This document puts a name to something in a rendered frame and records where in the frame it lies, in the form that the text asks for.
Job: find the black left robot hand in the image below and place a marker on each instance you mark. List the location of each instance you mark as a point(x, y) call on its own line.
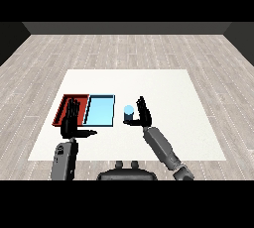
point(70, 124)

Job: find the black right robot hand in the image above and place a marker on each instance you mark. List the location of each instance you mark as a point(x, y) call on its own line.
point(144, 116)

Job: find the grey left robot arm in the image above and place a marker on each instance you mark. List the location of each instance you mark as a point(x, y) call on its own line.
point(63, 160)

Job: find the dark grey robot body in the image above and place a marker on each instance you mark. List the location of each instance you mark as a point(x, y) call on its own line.
point(127, 173)

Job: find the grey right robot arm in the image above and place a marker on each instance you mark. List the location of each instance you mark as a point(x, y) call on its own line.
point(163, 152)

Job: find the small blue can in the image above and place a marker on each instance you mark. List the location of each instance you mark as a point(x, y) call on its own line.
point(128, 113)

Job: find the light blue shallow open box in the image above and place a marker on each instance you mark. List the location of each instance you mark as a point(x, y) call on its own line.
point(100, 109)

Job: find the red shallow open box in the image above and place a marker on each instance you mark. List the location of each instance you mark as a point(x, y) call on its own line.
point(74, 101)

